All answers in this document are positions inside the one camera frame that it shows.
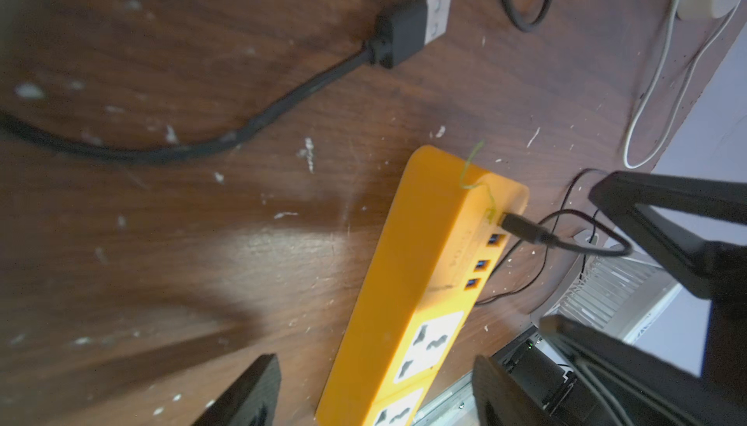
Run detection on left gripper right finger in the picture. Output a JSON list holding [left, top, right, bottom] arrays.
[[472, 354, 560, 425]]

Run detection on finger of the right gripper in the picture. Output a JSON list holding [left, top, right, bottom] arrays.
[[589, 171, 746, 391]]

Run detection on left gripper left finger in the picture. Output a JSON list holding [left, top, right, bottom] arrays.
[[193, 354, 281, 426]]

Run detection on orange power strip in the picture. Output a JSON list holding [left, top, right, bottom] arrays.
[[315, 145, 529, 425]]

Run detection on white fan power cable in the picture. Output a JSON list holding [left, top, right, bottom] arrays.
[[577, 0, 747, 170]]

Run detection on black usb cable orange fan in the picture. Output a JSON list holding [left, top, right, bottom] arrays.
[[1, 0, 452, 165]]

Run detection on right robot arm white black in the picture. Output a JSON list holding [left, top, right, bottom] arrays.
[[499, 171, 746, 425]]

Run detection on black usb cable white fan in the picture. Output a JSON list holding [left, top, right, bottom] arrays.
[[475, 167, 634, 307]]

